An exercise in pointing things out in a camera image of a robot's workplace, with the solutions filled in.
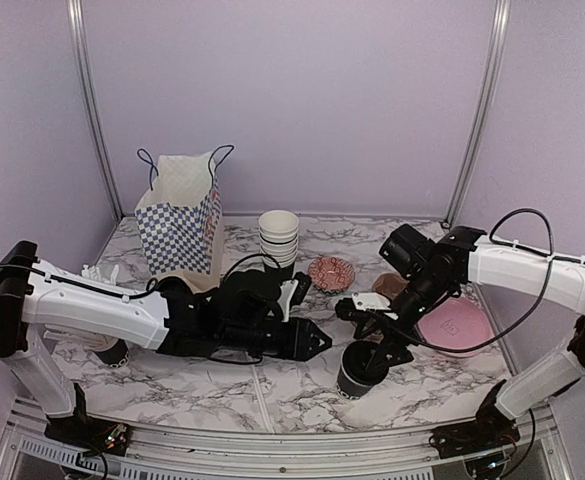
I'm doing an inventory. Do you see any pink round plate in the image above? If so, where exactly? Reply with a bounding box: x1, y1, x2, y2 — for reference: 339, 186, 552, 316
417, 298, 493, 349

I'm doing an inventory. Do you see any red patterned ceramic bowl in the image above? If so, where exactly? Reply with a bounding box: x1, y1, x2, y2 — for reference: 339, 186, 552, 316
307, 256, 355, 294

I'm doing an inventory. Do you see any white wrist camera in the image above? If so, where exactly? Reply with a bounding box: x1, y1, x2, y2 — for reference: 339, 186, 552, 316
278, 272, 312, 323
351, 292, 391, 312

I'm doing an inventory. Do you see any aluminium frame post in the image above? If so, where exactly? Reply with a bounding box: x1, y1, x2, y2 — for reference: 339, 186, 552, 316
444, 0, 511, 225
66, 0, 125, 222

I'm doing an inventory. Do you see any checkered paper takeout bag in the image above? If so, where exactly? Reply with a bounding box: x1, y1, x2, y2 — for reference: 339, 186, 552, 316
134, 144, 235, 292

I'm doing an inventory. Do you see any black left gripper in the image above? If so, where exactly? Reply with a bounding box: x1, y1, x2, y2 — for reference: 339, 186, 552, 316
221, 318, 334, 363

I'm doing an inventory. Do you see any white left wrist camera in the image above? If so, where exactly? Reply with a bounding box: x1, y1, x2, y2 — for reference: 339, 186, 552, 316
278, 272, 312, 323

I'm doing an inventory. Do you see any right aluminium frame post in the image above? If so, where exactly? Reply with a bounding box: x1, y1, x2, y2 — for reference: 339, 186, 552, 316
444, 0, 511, 225

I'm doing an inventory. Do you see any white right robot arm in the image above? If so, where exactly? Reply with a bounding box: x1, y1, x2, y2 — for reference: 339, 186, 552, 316
336, 225, 585, 448

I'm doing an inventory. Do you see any black cup holding straws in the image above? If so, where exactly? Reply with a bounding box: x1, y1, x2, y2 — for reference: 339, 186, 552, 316
93, 338, 130, 369

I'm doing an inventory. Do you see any stack of paper cups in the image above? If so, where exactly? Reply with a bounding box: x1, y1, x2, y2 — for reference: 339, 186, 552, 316
258, 210, 300, 280

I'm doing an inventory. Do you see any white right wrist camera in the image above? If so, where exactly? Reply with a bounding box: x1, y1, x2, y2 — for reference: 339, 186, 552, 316
351, 292, 391, 312

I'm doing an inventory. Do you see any brown cardboard cup carrier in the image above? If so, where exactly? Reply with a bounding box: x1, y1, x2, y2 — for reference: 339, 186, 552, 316
372, 273, 408, 300

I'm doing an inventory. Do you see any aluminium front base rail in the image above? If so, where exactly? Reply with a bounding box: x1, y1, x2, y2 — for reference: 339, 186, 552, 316
0, 398, 574, 479

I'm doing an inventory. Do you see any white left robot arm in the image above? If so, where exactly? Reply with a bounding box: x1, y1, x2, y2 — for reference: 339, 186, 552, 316
0, 241, 332, 445

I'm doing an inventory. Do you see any left aluminium frame post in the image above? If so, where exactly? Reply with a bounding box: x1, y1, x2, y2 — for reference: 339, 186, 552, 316
66, 0, 125, 222

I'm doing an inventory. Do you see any black paper coffee cup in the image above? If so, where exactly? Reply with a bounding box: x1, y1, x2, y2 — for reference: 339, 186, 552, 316
336, 367, 375, 400

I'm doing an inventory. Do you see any black plastic cup lid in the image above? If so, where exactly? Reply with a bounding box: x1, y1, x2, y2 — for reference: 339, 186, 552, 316
337, 341, 389, 387

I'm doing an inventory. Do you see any bundle of white straws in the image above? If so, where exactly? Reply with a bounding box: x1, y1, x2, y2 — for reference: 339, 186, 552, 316
43, 264, 119, 353

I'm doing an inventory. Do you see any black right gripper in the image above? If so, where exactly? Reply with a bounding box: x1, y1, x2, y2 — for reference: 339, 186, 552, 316
354, 270, 453, 374

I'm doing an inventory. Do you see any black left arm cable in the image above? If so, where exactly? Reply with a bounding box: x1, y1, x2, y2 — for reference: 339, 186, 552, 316
0, 252, 281, 306

